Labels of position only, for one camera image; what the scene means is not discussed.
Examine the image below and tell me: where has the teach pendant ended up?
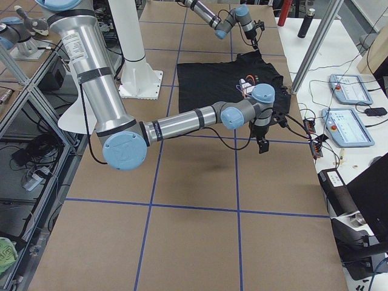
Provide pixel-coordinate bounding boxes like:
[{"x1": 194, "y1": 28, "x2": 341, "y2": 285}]
[
  {"x1": 321, "y1": 108, "x2": 375, "y2": 148},
  {"x1": 329, "y1": 74, "x2": 373, "y2": 105}
]

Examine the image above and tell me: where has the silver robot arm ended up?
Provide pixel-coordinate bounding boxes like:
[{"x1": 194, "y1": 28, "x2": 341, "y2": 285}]
[
  {"x1": 176, "y1": 0, "x2": 265, "y2": 50},
  {"x1": 39, "y1": 1, "x2": 290, "y2": 171}
]

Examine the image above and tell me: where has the far teach pendant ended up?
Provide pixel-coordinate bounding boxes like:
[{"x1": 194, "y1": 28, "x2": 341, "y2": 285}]
[{"x1": 329, "y1": 74, "x2": 373, "y2": 105}]

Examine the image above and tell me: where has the black water bottle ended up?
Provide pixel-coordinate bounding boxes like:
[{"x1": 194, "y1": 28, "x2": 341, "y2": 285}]
[{"x1": 297, "y1": 8, "x2": 315, "y2": 38}]

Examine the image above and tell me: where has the black office chair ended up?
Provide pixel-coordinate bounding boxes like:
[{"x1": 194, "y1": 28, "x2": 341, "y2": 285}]
[{"x1": 318, "y1": 155, "x2": 387, "y2": 280}]

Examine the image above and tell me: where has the green cloth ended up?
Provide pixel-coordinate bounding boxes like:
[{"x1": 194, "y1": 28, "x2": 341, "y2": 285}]
[{"x1": 0, "y1": 237, "x2": 18, "y2": 273}]

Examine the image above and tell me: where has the black handheld device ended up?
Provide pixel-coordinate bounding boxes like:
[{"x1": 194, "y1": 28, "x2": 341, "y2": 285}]
[{"x1": 364, "y1": 107, "x2": 387, "y2": 116}]

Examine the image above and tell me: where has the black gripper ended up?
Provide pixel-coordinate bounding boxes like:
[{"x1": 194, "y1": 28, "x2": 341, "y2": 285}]
[
  {"x1": 249, "y1": 112, "x2": 288, "y2": 154},
  {"x1": 244, "y1": 20, "x2": 264, "y2": 51}
]

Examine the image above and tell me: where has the near teach pendant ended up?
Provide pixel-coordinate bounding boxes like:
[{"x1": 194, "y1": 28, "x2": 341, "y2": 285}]
[{"x1": 321, "y1": 108, "x2": 375, "y2": 148}]

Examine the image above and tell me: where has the aluminium frame post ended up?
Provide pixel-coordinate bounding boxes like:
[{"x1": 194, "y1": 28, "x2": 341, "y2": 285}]
[{"x1": 291, "y1": 0, "x2": 344, "y2": 95}]

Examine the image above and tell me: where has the black printed t-shirt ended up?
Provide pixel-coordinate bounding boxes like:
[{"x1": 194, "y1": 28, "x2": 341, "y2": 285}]
[{"x1": 178, "y1": 51, "x2": 291, "y2": 113}]

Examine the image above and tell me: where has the white plastic chair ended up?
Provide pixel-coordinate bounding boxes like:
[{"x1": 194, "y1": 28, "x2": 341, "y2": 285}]
[{"x1": 58, "y1": 96, "x2": 97, "y2": 134}]

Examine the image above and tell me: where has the red water bottle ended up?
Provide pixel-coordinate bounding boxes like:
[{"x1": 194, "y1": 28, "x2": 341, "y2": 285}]
[{"x1": 278, "y1": 0, "x2": 293, "y2": 27}]

